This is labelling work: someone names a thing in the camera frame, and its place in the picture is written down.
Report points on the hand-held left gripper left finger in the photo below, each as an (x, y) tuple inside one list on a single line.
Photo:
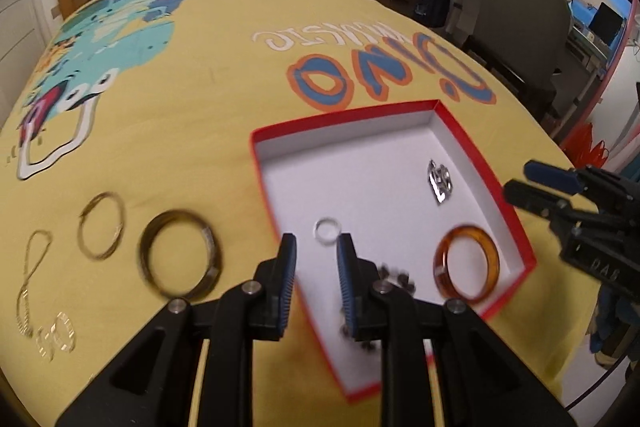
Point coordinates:
[(287, 279)]

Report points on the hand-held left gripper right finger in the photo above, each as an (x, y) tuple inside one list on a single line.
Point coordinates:
[(347, 289)]

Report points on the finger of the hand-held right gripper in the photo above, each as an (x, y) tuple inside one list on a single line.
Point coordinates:
[(550, 177), (530, 197)]

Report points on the red-edged white box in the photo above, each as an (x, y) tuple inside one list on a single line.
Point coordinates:
[(385, 202)]

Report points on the orange plastic bag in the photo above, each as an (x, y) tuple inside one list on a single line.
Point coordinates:
[(587, 147)]

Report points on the amber bangle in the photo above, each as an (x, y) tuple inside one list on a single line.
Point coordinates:
[(492, 257)]

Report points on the wide gold bangle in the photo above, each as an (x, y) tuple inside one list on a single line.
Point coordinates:
[(210, 247)]

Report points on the silver brooch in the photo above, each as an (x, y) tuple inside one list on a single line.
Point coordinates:
[(440, 184)]

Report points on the black monitor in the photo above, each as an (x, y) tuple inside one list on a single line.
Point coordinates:
[(606, 24)]

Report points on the grey office chair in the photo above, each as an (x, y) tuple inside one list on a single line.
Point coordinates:
[(520, 17)]

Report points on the thin gold bangle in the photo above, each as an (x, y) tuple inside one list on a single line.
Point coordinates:
[(118, 227)]

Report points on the yellow printed blanket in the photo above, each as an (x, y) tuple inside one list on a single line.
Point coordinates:
[(200, 97)]

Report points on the dark blue bag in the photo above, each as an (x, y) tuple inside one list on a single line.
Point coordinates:
[(432, 4)]

